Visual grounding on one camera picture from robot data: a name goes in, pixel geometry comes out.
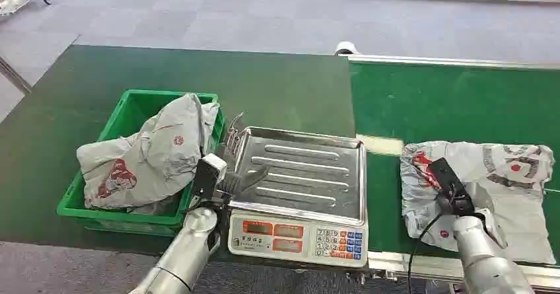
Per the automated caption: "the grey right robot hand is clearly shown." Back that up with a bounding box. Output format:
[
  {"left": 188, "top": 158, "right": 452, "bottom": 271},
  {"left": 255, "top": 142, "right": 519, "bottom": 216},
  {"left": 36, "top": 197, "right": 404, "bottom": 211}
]
[{"left": 426, "top": 157, "right": 477, "bottom": 218}]

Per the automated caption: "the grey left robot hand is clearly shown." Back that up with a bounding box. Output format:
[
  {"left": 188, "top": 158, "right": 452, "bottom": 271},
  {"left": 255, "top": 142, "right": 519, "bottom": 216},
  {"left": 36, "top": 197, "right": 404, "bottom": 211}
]
[{"left": 216, "top": 112, "right": 270, "bottom": 206}]

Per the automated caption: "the grey parcel bag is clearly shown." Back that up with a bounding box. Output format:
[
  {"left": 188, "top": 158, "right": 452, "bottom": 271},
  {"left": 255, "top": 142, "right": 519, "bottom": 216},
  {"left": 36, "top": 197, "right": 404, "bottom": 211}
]
[
  {"left": 76, "top": 93, "right": 221, "bottom": 211},
  {"left": 400, "top": 141, "right": 557, "bottom": 266}
]

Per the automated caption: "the white electronic scale, steel tray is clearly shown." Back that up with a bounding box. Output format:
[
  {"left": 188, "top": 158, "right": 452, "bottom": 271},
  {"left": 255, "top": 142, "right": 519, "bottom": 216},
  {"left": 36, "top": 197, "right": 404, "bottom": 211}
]
[{"left": 227, "top": 126, "right": 370, "bottom": 269}]

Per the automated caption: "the grey parcel bag, large red print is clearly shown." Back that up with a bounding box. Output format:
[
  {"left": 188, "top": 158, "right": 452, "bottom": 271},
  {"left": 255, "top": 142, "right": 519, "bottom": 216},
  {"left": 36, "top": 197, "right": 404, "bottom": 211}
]
[{"left": 76, "top": 93, "right": 221, "bottom": 211}]

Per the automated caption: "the pale tape patch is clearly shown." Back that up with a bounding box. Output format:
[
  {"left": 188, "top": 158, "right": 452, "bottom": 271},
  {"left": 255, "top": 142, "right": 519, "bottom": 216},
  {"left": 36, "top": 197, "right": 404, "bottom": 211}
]
[{"left": 355, "top": 133, "right": 404, "bottom": 157}]

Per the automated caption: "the green conveyor belt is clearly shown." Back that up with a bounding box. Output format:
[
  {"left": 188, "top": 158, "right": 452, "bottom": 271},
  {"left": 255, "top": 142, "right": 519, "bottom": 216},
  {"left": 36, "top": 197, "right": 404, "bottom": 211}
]
[{"left": 347, "top": 54, "right": 560, "bottom": 291}]

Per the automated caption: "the green plastic crate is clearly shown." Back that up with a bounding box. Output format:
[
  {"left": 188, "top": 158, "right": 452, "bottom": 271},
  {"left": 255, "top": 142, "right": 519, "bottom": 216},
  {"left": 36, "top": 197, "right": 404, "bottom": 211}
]
[{"left": 56, "top": 89, "right": 227, "bottom": 238}]

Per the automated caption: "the white round end cap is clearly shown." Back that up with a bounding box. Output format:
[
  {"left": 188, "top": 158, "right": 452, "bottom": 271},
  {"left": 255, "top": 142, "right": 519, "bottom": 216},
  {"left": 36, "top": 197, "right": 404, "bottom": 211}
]
[{"left": 334, "top": 41, "right": 361, "bottom": 57}]

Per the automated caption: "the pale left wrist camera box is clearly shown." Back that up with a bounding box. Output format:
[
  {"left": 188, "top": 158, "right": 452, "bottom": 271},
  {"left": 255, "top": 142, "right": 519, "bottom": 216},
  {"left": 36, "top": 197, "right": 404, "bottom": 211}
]
[{"left": 191, "top": 153, "right": 228, "bottom": 202}]

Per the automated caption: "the black cable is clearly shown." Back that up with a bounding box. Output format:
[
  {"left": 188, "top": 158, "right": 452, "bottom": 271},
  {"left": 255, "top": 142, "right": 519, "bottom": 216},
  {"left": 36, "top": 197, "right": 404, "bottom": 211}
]
[{"left": 407, "top": 212, "right": 444, "bottom": 294}]

